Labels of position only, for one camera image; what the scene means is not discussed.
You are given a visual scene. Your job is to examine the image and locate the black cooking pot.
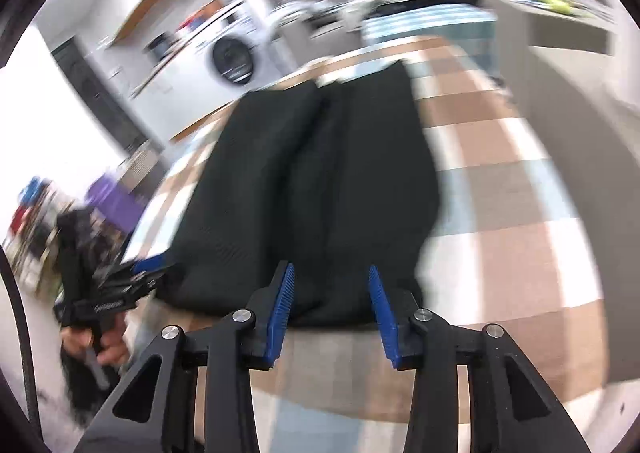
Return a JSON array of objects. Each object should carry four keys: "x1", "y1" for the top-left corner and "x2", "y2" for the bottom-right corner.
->
[{"x1": 146, "y1": 33, "x2": 174, "y2": 64}]

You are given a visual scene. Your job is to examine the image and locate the person's left hand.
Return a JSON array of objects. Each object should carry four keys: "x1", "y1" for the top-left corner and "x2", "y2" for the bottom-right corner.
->
[{"x1": 62, "y1": 315, "x2": 132, "y2": 370}]

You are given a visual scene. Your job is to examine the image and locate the black corrugated cable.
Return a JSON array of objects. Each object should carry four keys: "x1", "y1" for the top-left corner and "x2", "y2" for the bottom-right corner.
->
[{"x1": 0, "y1": 252, "x2": 42, "y2": 435}]

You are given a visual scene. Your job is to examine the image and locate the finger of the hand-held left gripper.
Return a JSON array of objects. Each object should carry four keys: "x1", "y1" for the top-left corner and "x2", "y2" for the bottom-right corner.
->
[
  {"x1": 127, "y1": 264, "x2": 179, "y2": 301},
  {"x1": 122, "y1": 253, "x2": 168, "y2": 278}
]

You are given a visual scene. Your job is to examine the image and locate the white kitchen counter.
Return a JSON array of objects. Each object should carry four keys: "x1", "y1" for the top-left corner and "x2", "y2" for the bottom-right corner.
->
[{"x1": 129, "y1": 23, "x2": 227, "y2": 106}]

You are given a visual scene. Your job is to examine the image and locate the brown checked tablecloth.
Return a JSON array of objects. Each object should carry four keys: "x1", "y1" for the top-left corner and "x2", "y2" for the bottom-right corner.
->
[{"x1": 122, "y1": 35, "x2": 615, "y2": 453}]

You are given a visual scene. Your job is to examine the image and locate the grey side table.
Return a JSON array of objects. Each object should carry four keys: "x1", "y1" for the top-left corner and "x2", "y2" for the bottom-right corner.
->
[
  {"x1": 487, "y1": 0, "x2": 614, "y2": 57},
  {"x1": 520, "y1": 45, "x2": 640, "y2": 386}
]

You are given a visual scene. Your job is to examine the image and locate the person's left forearm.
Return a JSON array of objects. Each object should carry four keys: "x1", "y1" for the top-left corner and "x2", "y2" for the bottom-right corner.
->
[{"x1": 59, "y1": 348, "x2": 127, "y2": 415}]

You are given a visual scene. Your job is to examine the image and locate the white crumpled cloth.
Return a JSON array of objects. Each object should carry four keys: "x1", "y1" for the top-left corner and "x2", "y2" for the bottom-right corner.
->
[{"x1": 342, "y1": 0, "x2": 382, "y2": 32}]

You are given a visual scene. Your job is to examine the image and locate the purple cloth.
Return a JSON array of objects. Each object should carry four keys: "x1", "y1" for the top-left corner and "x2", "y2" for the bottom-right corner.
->
[{"x1": 86, "y1": 173, "x2": 152, "y2": 235}]

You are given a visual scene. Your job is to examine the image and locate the gold wire rack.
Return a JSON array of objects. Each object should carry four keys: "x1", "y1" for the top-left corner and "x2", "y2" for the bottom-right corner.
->
[{"x1": 2, "y1": 175, "x2": 67, "y2": 285}]

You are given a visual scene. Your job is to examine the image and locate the blue checked cloth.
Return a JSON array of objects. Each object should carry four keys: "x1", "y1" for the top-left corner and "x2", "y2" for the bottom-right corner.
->
[{"x1": 362, "y1": 3, "x2": 499, "y2": 84}]

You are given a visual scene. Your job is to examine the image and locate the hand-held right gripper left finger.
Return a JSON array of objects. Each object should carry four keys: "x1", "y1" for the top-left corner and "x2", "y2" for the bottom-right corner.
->
[{"x1": 74, "y1": 260, "x2": 296, "y2": 453}]

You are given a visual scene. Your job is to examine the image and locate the black door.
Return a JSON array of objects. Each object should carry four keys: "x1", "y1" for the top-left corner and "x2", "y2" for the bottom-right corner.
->
[{"x1": 51, "y1": 37, "x2": 152, "y2": 154}]

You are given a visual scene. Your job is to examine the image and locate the black knit sweater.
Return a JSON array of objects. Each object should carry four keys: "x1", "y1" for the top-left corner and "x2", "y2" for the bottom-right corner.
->
[{"x1": 150, "y1": 60, "x2": 443, "y2": 329}]

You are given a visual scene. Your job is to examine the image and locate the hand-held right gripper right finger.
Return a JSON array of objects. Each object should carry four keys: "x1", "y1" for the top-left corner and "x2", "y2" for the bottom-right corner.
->
[{"x1": 367, "y1": 264, "x2": 591, "y2": 453}]

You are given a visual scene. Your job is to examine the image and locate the white washing machine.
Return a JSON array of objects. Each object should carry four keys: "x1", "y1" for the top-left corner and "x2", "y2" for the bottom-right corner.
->
[{"x1": 192, "y1": 0, "x2": 292, "y2": 100}]

